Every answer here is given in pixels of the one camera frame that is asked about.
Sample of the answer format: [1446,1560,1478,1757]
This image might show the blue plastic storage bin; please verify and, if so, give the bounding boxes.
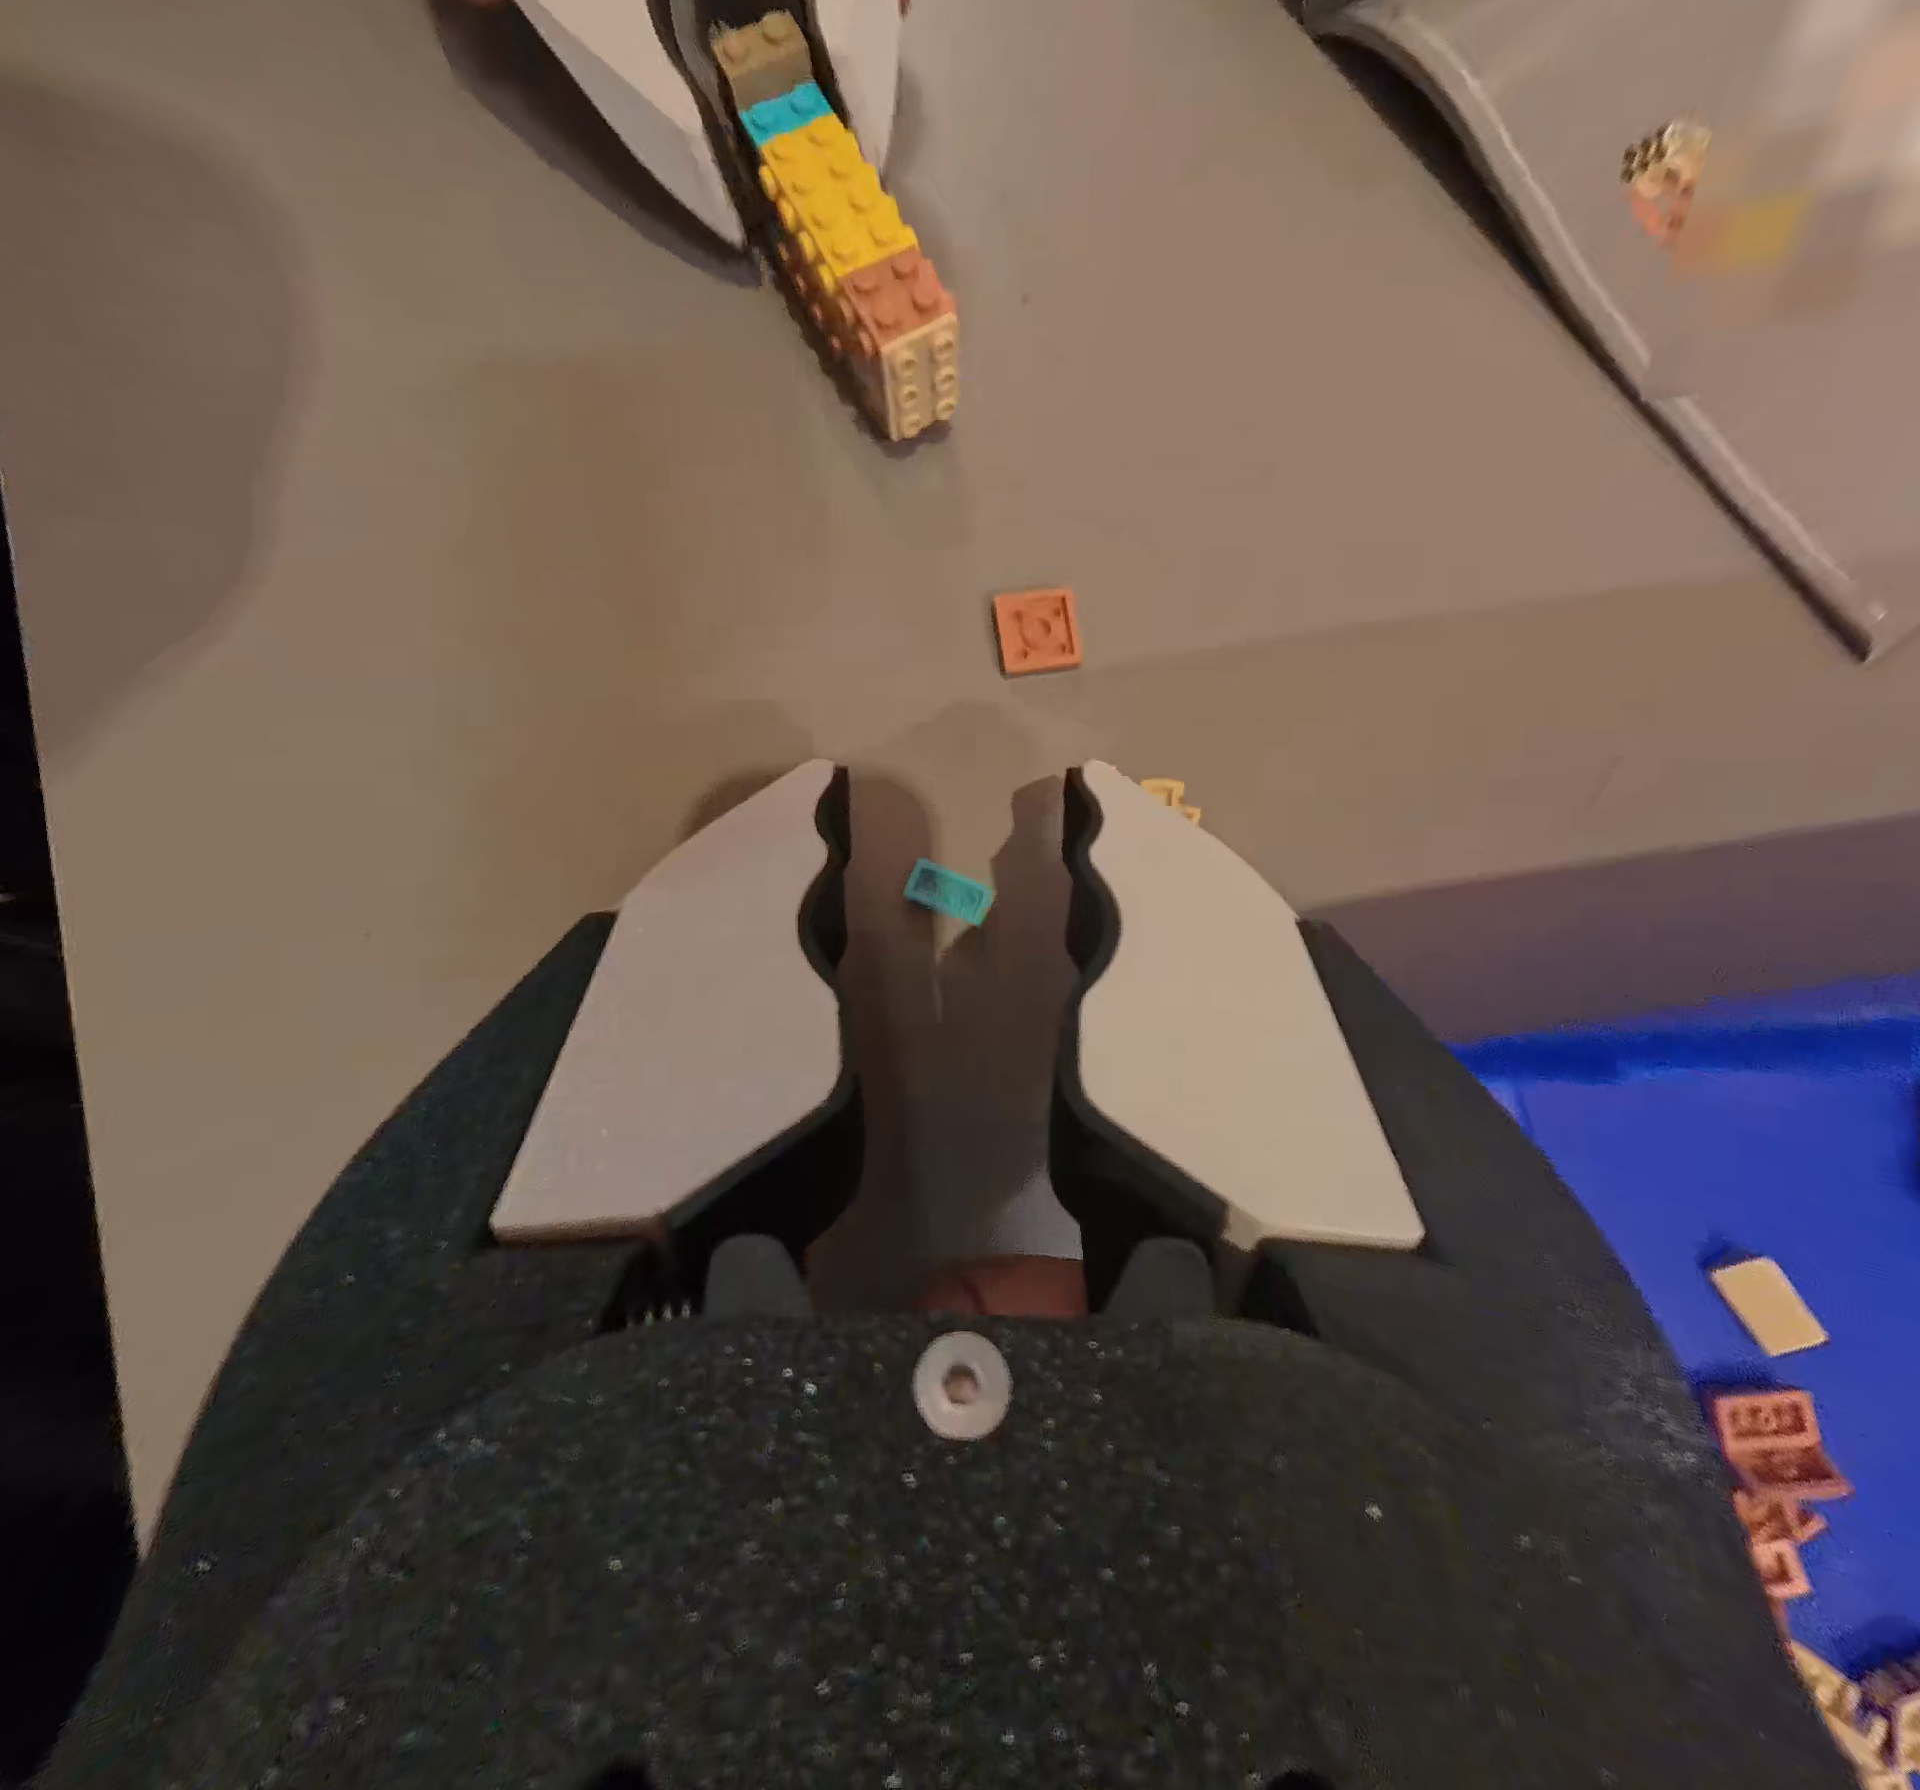
[1446,981,1920,1790]

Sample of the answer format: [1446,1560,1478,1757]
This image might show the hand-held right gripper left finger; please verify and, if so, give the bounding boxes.
[493,761,859,1248]

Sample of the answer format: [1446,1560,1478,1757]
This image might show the person's black clothed body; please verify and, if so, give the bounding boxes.
[0,471,137,1596]

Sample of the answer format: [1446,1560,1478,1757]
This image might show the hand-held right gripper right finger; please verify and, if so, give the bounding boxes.
[1056,761,1426,1256]

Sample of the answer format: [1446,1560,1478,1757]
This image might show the long multicoloured lego build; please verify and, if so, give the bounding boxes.
[714,6,965,448]

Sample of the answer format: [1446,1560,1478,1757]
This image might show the pile of brown lego pieces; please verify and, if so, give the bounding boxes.
[1703,1242,1920,1790]

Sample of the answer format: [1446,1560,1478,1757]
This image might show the brown square lego plate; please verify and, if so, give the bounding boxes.
[990,588,1086,680]

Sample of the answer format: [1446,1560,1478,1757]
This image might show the grey instruction booklet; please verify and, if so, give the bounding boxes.
[1304,0,1920,662]

